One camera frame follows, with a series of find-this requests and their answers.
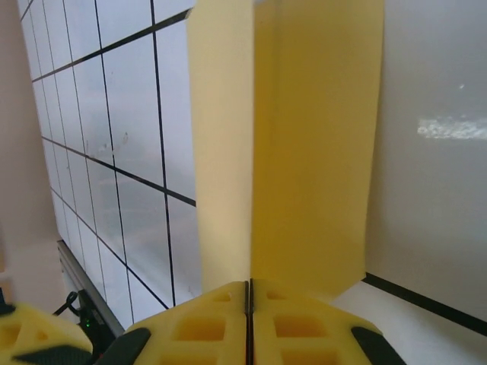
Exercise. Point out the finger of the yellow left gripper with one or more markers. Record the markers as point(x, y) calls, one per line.
point(38, 334)

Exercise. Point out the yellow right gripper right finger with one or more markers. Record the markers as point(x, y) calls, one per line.
point(304, 331)

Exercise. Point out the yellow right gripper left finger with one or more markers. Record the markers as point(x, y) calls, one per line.
point(198, 331)

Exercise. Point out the yellow cloth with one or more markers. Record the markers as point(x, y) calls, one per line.
point(304, 152)

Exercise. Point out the long aluminium mounting rail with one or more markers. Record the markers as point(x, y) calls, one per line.
point(83, 273)

